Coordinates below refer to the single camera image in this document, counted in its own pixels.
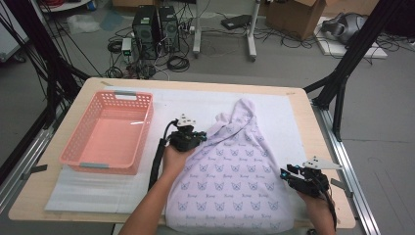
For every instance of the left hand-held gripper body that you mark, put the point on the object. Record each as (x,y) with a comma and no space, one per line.
(184,138)

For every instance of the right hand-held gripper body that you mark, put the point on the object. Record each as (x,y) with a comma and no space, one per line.
(310,182)

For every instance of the lilac printed towel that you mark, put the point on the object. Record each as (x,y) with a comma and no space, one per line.
(228,169)

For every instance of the person's right hand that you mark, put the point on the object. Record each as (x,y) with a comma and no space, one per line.
(313,204)

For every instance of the person's left hand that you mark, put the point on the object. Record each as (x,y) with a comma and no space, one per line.
(174,161)

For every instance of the white foam mat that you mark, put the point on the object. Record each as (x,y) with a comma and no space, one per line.
(182,104)

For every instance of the pink plastic basket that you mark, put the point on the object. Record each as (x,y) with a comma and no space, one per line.
(111,140)

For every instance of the grey foam sheet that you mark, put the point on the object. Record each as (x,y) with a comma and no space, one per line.
(91,192)

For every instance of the white power strip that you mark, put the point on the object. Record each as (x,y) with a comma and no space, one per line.
(186,27)

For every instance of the white power adapter box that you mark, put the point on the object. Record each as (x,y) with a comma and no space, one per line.
(126,46)

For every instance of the black computer tower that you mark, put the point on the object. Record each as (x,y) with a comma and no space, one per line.
(169,27)
(145,31)

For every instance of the black flat device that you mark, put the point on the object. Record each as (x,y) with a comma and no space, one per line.
(235,21)

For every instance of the white foam board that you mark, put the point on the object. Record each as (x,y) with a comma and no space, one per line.
(375,52)

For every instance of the large open cardboard box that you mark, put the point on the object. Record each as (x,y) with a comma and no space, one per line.
(293,18)

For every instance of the grey rounded device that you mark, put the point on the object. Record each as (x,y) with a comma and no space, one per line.
(345,27)

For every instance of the clear plastic bag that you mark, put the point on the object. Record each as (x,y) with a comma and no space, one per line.
(81,23)

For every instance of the white round table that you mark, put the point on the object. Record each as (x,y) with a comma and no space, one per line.
(70,5)

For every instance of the white cabinet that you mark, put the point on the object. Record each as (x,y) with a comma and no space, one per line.
(11,36)

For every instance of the grey metal bracket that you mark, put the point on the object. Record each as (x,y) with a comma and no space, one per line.
(34,170)
(342,187)

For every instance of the aluminium rail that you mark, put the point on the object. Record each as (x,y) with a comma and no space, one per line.
(352,156)
(23,163)

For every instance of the white desk frame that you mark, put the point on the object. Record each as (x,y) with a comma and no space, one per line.
(251,29)

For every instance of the black metal frame stand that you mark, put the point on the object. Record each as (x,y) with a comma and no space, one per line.
(36,49)
(355,49)

